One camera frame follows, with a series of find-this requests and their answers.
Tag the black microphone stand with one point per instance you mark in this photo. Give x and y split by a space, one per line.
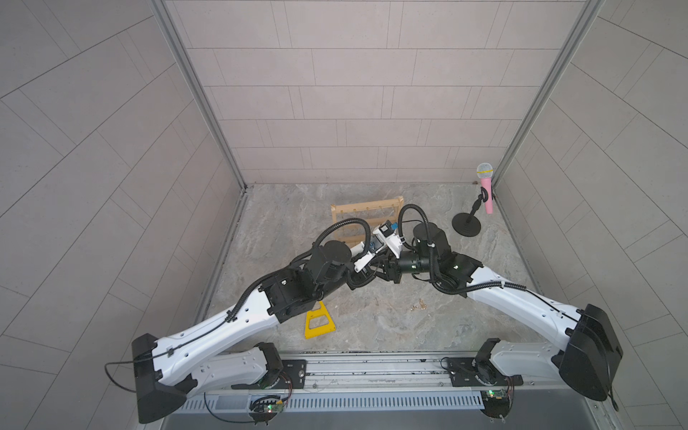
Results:
466 223

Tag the pink toy microphone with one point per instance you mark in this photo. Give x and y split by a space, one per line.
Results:
485 174

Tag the yellow triangular plastic frame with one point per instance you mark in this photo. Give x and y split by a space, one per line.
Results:
319 322

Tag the green circuit board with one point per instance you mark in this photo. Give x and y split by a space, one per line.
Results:
497 404
266 408

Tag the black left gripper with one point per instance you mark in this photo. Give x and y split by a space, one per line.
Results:
357 278

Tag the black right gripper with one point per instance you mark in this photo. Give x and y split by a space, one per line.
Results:
392 268

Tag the aluminium mounting rail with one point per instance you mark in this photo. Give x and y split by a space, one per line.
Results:
376 371

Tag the wooden jewelry display stand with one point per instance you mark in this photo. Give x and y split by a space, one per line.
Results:
374 213

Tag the left green circuit board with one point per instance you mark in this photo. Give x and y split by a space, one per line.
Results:
266 408

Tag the right green circuit board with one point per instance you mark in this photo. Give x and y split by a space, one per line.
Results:
497 404

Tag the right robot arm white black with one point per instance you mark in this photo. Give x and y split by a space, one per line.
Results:
580 345

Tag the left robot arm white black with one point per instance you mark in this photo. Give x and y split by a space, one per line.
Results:
168 370

